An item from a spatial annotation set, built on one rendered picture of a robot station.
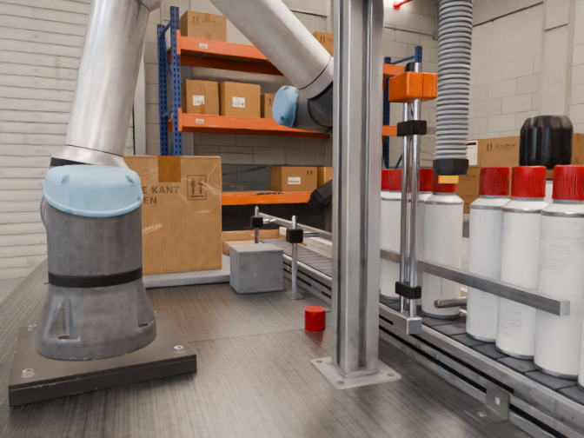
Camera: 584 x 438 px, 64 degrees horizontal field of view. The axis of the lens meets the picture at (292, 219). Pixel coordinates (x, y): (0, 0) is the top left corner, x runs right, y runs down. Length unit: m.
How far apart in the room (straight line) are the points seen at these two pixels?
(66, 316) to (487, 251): 0.51
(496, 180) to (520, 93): 5.60
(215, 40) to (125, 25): 3.79
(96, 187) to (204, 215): 0.54
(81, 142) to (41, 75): 4.16
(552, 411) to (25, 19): 4.87
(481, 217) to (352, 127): 0.18
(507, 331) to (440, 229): 0.17
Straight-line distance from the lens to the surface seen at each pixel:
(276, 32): 0.75
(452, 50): 0.50
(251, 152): 5.38
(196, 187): 1.12
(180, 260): 1.13
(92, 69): 0.79
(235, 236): 1.76
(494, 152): 4.35
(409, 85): 0.58
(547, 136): 0.90
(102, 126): 0.77
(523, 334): 0.57
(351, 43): 0.57
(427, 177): 0.71
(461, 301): 0.68
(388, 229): 0.75
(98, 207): 0.61
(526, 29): 6.31
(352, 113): 0.56
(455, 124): 0.49
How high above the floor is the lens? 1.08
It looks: 5 degrees down
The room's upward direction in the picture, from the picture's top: straight up
